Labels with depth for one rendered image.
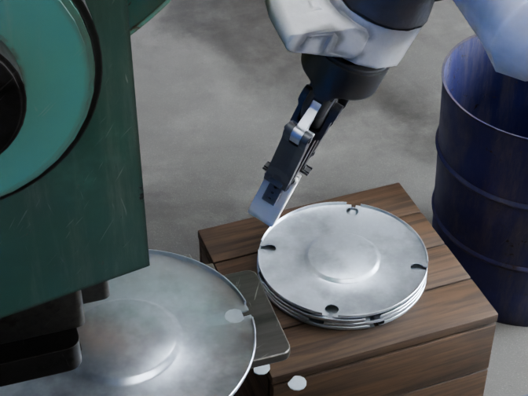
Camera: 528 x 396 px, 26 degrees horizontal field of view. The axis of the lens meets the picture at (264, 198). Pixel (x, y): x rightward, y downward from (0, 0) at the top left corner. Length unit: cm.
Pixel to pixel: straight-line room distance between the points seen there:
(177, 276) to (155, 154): 151
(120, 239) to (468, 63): 158
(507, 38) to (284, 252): 110
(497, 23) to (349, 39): 12
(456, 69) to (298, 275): 66
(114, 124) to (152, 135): 205
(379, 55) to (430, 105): 205
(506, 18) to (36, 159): 40
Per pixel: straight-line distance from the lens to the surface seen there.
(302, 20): 94
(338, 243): 198
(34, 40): 65
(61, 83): 67
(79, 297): 110
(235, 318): 128
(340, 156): 281
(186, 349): 125
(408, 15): 95
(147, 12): 137
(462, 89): 243
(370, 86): 100
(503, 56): 93
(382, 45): 96
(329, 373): 184
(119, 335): 126
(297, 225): 202
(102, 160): 85
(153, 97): 303
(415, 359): 191
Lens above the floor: 168
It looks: 39 degrees down
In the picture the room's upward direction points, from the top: straight up
